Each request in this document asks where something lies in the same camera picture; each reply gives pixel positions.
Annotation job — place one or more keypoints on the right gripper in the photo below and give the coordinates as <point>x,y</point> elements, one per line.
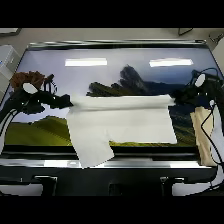
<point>178,96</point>

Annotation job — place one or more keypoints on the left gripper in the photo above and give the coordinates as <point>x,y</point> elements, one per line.
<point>61,100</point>

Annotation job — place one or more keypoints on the white garment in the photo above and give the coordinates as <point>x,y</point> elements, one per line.
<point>120,123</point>

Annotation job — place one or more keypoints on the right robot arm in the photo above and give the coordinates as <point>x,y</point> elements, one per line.
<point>208,88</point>

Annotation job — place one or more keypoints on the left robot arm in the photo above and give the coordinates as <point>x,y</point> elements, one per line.
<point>23,101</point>

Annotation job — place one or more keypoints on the brown garment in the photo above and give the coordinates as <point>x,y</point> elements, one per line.
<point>26,78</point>

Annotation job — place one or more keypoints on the beige garment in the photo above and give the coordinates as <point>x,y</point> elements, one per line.
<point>201,133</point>

